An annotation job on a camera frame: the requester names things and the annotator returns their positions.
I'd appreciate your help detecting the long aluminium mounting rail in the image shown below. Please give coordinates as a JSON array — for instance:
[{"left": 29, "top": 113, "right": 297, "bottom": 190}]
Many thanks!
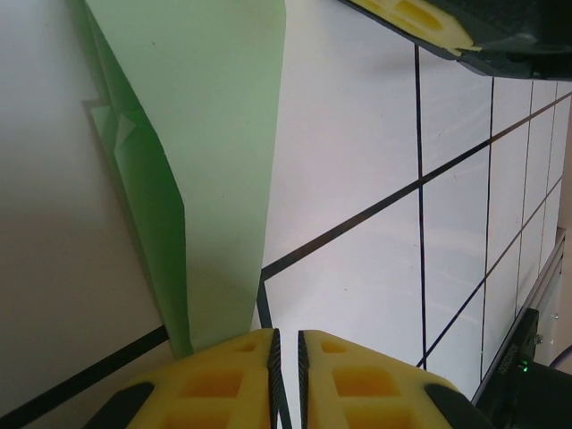
[{"left": 513, "top": 225, "right": 572, "bottom": 358}]

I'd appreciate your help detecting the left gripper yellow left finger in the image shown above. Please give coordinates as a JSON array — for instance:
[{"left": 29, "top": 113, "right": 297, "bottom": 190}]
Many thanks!
[{"left": 82, "top": 328, "right": 291, "bottom": 429}]

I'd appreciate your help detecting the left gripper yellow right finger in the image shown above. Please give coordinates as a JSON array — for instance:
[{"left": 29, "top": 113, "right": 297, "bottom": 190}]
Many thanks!
[{"left": 297, "top": 329, "right": 492, "bottom": 429}]

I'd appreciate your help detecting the green paper sheet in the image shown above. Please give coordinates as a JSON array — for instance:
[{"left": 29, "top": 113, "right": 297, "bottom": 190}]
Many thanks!
[{"left": 82, "top": 0, "right": 287, "bottom": 358}]

